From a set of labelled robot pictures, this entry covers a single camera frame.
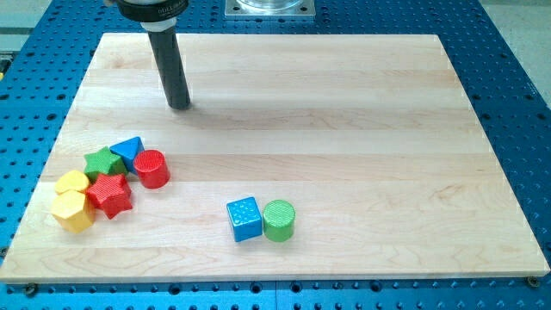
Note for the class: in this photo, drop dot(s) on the red cylinder block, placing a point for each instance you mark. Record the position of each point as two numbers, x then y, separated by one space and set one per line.
151 169

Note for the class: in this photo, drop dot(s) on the green cylinder block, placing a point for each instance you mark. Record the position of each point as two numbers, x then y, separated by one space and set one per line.
278 220

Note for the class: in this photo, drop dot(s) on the black robot arm flange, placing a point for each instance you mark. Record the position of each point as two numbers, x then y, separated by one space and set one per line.
153 15

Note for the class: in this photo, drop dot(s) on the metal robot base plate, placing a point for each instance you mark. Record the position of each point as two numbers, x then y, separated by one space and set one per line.
250 8

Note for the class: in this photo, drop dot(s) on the red star block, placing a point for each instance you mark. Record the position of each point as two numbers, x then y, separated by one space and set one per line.
111 194

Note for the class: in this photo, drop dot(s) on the right board clamp screw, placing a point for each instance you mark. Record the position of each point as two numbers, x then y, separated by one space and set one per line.
533 282

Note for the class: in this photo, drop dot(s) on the blue cube block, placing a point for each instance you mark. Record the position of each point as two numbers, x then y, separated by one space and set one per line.
245 217

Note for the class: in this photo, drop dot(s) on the board clamp screw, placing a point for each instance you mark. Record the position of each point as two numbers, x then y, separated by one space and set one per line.
533 282
30 289

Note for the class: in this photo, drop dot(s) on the yellow hexagon block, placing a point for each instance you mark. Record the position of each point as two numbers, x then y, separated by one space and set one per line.
73 211

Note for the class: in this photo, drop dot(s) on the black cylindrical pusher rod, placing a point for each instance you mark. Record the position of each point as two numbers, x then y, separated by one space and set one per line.
170 68

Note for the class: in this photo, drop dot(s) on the green star block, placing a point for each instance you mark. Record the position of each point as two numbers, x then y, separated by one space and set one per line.
103 162

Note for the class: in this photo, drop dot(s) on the left board clamp screw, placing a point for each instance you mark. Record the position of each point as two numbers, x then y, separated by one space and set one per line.
30 289

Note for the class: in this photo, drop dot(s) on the blue triangle block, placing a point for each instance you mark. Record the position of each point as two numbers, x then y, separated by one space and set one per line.
128 151

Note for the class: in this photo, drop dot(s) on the yellow heart block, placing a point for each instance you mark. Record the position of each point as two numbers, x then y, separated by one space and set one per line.
72 180

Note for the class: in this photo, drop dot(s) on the light wooden board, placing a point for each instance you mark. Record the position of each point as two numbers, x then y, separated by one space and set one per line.
371 138

